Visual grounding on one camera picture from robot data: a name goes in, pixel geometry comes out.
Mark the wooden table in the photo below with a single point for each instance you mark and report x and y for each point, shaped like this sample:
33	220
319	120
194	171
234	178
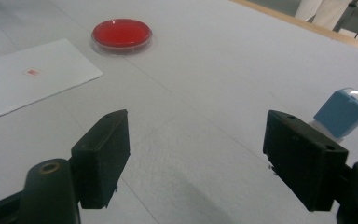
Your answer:
323	31

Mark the blue stamp cap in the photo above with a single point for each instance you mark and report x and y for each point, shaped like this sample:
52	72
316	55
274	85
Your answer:
341	115

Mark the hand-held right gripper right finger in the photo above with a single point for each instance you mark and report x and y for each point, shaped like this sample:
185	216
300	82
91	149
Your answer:
304	161

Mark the white desk frame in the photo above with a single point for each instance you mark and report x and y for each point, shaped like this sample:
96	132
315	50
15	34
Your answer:
320	12

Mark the blue and white stamp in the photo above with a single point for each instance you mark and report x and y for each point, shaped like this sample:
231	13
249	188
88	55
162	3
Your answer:
323	129

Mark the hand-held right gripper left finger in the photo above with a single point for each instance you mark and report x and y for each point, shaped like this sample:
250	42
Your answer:
101	161

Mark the white table cover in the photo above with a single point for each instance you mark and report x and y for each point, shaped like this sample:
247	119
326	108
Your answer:
199	93

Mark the round red ink pad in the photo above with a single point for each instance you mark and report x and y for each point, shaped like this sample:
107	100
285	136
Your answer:
121	34

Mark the white paper sheet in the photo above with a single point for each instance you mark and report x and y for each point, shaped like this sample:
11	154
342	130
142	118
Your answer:
28	93

